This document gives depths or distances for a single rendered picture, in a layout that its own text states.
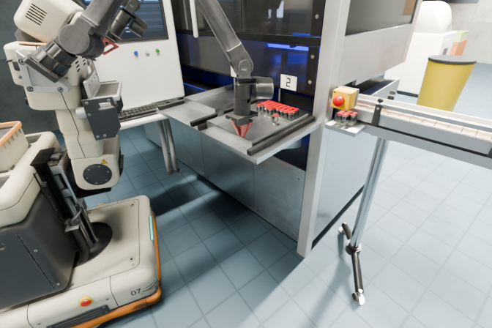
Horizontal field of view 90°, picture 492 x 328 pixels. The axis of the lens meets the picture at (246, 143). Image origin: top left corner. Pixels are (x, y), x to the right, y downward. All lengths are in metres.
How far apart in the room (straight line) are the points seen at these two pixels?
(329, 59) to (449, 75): 2.81
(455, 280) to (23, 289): 2.03
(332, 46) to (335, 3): 0.14
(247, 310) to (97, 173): 0.96
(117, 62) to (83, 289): 1.10
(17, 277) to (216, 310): 0.84
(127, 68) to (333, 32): 1.10
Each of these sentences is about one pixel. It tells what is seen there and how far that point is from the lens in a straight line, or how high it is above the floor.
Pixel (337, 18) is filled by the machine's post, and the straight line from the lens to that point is 1.00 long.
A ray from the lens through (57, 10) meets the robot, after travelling 1.03.
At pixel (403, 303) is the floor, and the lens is 1.66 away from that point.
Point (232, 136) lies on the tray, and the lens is 0.90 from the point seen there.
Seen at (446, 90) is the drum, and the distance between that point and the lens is 3.79.
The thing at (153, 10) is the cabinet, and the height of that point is 1.31.
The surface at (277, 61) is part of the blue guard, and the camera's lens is 1.16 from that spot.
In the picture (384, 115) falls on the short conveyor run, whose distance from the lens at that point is 1.10.
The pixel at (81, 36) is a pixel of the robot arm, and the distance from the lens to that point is 0.85.
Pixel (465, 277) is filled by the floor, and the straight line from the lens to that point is 1.93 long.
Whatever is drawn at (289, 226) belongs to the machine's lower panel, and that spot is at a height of 0.17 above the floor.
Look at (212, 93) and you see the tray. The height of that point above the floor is 0.89.
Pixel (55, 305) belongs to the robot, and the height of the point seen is 0.27.
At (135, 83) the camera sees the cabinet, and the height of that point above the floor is 0.94.
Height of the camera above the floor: 1.31
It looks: 29 degrees down
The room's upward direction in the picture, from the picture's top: 2 degrees counter-clockwise
